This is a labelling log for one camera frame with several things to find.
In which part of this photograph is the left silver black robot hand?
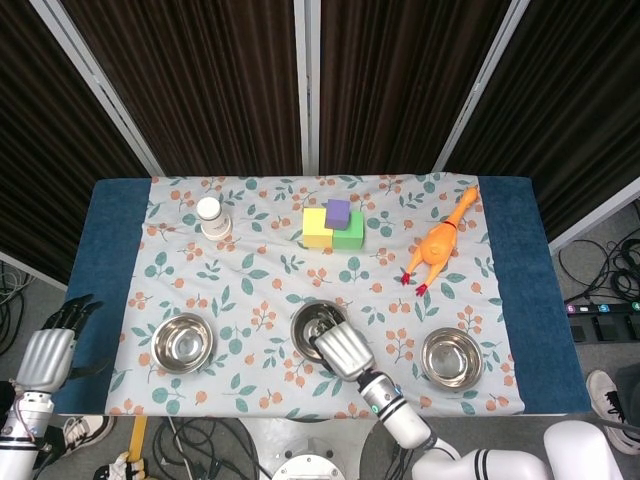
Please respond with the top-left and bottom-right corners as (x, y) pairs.
(16, 293), (111, 395)

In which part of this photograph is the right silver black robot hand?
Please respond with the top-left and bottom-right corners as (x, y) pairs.
(308, 307), (377, 384)

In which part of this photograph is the stainless steel bowl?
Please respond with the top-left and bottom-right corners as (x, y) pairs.
(150, 312), (217, 374)
(290, 299), (351, 364)
(421, 328), (485, 389)

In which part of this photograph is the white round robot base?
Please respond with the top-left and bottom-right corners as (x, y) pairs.
(272, 439), (346, 480)

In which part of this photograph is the white paper cup stack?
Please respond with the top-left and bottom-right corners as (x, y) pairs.
(195, 196), (233, 243)

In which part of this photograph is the white black sneaker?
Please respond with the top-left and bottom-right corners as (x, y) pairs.
(585, 369), (639, 454)
(62, 414), (117, 457)

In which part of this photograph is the floral berry leaf tablecloth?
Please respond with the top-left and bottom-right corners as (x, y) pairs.
(103, 172), (526, 420)

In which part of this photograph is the green foam cube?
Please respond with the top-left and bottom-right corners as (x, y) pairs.
(331, 210), (366, 251)

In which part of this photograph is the blue table cover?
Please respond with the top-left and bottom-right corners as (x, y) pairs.
(52, 175), (592, 416)

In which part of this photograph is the yellow foam cube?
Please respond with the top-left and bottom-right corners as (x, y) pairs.
(302, 207), (334, 250)

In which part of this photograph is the black white work glove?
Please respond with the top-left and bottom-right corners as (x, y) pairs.
(93, 451), (151, 480)

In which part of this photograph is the orange rubber chicken toy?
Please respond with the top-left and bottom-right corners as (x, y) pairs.
(400, 185), (480, 297)

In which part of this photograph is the purple foam cube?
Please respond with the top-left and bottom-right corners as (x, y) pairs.
(325, 198), (351, 232)

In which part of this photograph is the dark ribbed partition panel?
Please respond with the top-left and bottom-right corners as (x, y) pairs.
(59, 0), (304, 177)
(318, 0), (514, 175)
(0, 0), (151, 284)
(444, 0), (640, 241)

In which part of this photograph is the grey cable bundle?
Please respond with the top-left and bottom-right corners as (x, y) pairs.
(0, 259), (32, 356)

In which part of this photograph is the white partition frame post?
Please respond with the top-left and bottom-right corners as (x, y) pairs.
(29, 0), (164, 176)
(432, 0), (531, 174)
(293, 0), (321, 175)
(547, 187), (640, 256)
(0, 249), (69, 292)

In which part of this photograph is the yellow tool handle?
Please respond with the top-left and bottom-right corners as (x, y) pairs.
(130, 415), (150, 459)

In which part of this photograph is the black cable bundle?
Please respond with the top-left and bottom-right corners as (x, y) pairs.
(149, 417), (271, 480)
(557, 234), (640, 306)

